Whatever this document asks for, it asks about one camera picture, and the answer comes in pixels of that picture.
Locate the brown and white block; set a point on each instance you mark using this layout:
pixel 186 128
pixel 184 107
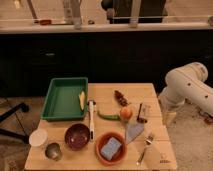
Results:
pixel 142 116

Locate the brown pine cone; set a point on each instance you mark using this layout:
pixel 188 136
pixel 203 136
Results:
pixel 120 98

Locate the blue sponge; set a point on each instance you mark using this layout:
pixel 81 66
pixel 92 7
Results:
pixel 110 148

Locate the white handled knife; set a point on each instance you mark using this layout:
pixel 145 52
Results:
pixel 92 105

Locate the orange terracotta bowl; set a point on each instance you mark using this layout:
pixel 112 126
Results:
pixel 118 157

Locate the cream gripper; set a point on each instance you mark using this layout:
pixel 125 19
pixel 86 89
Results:
pixel 168 116

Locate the white paper cup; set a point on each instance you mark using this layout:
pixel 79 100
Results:
pixel 38 138

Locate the silver fork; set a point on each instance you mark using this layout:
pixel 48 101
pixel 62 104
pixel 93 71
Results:
pixel 149 141

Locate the dark purple bowl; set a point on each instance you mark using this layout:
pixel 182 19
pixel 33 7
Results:
pixel 77 136

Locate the grey cloth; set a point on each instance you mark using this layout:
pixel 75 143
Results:
pixel 133 131

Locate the green plastic tray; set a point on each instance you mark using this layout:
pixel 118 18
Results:
pixel 62 100

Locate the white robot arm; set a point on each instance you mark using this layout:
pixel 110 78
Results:
pixel 186 83

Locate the small metal cup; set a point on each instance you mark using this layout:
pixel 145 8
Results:
pixel 53 151

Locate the orange peach fruit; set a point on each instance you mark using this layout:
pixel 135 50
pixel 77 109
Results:
pixel 126 113

